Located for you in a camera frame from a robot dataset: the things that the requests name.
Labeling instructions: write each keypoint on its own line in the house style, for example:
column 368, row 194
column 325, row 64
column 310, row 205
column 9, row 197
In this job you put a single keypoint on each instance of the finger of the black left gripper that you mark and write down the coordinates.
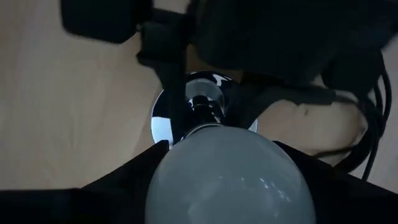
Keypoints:
column 172, row 77
column 280, row 93

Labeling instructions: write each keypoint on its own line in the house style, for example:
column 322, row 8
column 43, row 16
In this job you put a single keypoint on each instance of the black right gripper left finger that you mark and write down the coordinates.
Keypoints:
column 130, row 186

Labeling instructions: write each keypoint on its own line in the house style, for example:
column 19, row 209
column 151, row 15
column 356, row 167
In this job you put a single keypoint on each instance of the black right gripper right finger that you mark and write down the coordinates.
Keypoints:
column 342, row 199

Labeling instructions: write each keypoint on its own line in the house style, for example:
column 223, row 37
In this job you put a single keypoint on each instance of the chrome lamp base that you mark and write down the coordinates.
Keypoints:
column 161, row 127

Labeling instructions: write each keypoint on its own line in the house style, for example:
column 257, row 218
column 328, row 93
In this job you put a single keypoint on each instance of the white light bulb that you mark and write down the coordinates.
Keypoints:
column 230, row 180

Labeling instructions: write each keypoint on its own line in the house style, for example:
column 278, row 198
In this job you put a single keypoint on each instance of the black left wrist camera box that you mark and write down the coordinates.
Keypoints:
column 105, row 18

